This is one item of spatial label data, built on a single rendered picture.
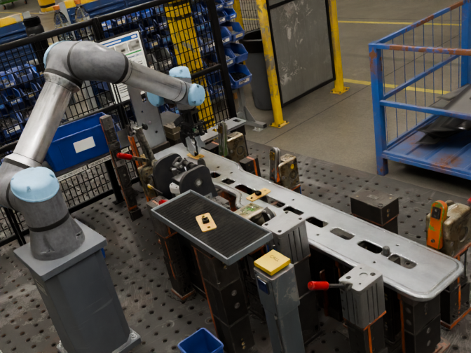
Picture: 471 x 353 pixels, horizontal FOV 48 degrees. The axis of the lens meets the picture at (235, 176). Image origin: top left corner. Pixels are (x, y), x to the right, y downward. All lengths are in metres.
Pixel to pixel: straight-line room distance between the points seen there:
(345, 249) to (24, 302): 1.26
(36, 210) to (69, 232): 0.12
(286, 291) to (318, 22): 4.22
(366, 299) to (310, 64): 4.10
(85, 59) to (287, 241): 0.77
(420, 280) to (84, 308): 0.93
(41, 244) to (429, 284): 1.02
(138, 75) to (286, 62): 3.36
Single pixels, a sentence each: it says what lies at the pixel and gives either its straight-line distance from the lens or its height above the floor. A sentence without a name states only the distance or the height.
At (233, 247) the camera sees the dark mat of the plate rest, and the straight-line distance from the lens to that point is 1.28.
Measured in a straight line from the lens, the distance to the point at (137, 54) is 2.59.
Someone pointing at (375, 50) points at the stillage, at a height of 0.91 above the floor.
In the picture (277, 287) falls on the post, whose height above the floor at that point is 1.11.
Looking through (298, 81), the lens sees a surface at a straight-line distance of 5.12.
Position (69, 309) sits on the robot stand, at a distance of 1.63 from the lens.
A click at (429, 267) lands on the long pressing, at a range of 1.42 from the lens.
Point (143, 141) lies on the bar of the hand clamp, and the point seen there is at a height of 1.16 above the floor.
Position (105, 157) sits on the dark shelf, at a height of 1.02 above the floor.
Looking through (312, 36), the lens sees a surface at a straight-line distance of 5.22.
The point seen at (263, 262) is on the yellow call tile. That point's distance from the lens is 1.21.
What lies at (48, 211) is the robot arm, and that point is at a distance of 1.53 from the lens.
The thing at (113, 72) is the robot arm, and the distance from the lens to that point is 1.63.
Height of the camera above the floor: 1.87
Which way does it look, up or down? 27 degrees down
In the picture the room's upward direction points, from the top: 12 degrees counter-clockwise
